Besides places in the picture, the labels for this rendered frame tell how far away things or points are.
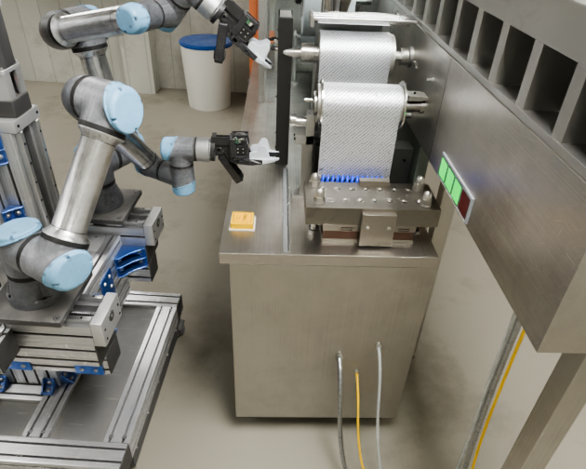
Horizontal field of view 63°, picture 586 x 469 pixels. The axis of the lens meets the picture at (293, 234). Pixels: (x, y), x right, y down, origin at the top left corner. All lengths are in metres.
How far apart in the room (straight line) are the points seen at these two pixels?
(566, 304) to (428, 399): 1.47
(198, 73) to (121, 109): 3.64
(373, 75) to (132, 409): 1.45
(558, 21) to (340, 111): 0.71
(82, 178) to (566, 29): 1.05
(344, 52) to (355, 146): 0.33
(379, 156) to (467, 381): 1.24
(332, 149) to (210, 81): 3.44
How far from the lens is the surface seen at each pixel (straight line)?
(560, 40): 0.96
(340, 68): 1.71
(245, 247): 1.46
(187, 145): 1.53
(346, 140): 1.54
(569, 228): 0.86
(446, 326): 2.64
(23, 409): 2.10
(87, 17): 1.58
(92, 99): 1.30
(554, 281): 0.89
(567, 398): 1.23
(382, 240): 1.48
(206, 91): 4.94
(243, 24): 1.48
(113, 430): 1.93
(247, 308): 1.57
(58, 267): 1.28
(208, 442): 2.09
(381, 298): 1.57
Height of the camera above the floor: 1.77
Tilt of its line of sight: 35 degrees down
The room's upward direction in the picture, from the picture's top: 3 degrees clockwise
